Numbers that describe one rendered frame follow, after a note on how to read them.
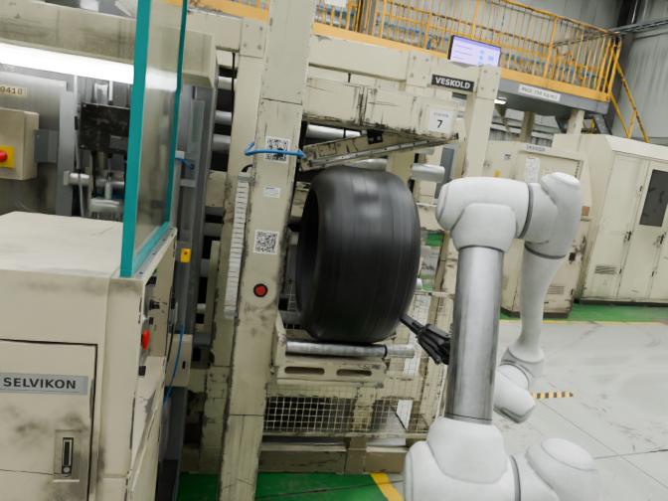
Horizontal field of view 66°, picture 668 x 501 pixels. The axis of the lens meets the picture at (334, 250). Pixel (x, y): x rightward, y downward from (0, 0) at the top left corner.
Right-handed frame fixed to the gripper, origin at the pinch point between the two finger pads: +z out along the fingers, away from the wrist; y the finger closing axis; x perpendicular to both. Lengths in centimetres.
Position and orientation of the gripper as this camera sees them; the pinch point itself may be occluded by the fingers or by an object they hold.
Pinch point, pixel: (412, 323)
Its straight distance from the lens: 161.8
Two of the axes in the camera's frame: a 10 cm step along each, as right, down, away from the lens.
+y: -2.2, 7.4, 6.3
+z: -7.3, -5.6, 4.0
